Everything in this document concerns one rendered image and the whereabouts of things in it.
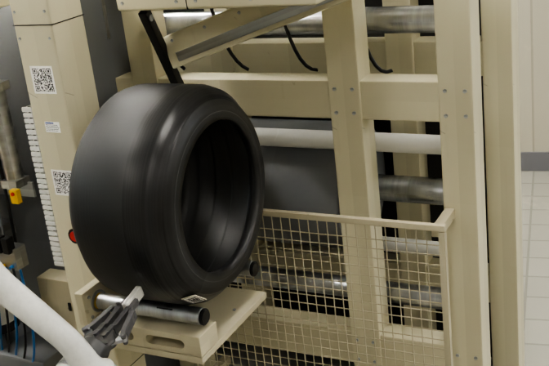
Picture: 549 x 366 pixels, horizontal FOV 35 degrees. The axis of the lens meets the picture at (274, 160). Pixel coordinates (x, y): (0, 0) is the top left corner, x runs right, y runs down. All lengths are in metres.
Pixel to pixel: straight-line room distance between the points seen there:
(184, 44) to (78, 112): 0.39
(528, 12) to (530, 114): 0.62
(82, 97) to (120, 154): 0.33
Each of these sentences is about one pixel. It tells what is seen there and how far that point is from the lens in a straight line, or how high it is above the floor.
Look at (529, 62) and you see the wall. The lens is 5.45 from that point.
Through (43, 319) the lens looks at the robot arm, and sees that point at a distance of 1.86.
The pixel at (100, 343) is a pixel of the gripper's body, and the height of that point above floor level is 0.99.
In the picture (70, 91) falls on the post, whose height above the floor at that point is 1.47.
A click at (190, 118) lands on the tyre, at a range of 2.15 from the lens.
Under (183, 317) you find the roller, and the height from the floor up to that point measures 0.90.
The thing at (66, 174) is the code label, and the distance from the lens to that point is 2.44.
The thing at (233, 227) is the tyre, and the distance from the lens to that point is 2.56.
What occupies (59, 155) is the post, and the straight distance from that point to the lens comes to 2.44.
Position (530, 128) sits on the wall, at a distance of 5.56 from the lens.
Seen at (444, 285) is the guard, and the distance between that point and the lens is 2.52.
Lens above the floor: 1.99
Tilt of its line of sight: 19 degrees down
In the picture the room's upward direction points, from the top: 7 degrees counter-clockwise
